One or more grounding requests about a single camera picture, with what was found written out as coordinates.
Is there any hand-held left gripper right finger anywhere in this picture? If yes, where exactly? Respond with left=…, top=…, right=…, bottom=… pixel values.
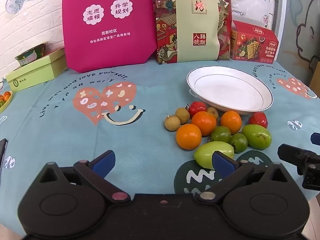
left=199, top=151, right=297, bottom=203

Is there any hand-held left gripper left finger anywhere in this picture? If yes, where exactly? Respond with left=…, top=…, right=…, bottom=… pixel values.
left=27, top=150, right=131, bottom=204

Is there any light green oblong fruit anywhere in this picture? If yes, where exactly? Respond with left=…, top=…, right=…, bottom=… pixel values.
left=241, top=124, right=272, bottom=150
left=194, top=141, right=235, bottom=169

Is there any round green tomato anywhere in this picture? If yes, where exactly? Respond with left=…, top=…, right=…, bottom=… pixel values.
left=230, top=133, right=248, bottom=153
left=211, top=126, right=232, bottom=143

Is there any orange tangerine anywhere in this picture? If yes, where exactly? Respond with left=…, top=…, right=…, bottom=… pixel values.
left=176, top=124, right=202, bottom=151
left=220, top=110, right=242, bottom=134
left=191, top=111, right=217, bottom=136

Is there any red wax apple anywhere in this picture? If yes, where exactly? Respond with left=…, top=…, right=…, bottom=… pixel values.
left=186, top=102, right=208, bottom=119
left=248, top=112, right=268, bottom=129

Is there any brown longan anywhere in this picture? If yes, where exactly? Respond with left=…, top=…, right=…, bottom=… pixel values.
left=164, top=115, right=181, bottom=131
left=207, top=107, right=219, bottom=120
left=175, top=107, right=190, bottom=125

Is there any white plate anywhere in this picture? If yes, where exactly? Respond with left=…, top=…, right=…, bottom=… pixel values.
left=186, top=66, right=274, bottom=115

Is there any blue printed tablecloth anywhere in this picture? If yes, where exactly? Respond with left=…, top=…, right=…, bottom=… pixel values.
left=0, top=60, right=320, bottom=240

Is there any black flat object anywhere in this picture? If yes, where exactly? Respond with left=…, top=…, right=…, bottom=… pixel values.
left=0, top=138, right=8, bottom=163

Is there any light green box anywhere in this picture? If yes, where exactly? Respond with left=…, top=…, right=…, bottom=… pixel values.
left=5, top=49, right=68, bottom=92

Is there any yellow-green tray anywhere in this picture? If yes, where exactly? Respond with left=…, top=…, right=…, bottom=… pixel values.
left=0, top=91, right=13, bottom=114

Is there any red cracker box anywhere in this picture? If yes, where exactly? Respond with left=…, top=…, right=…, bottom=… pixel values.
left=230, top=20, right=279, bottom=64

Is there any pink paper bag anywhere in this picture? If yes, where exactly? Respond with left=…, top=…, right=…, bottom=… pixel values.
left=62, top=0, right=158, bottom=73

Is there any green printed bowl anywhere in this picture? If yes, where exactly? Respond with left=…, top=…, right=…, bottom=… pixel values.
left=15, top=42, right=48, bottom=67

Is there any red and green patterned bag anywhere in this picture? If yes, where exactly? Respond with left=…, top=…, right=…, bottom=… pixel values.
left=153, top=0, right=233, bottom=65

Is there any cartoon wall sticker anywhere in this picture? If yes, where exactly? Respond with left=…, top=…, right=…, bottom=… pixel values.
left=289, top=0, right=320, bottom=64

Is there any round blue wall decoration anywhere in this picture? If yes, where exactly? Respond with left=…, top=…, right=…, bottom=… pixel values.
left=6, top=0, right=27, bottom=14

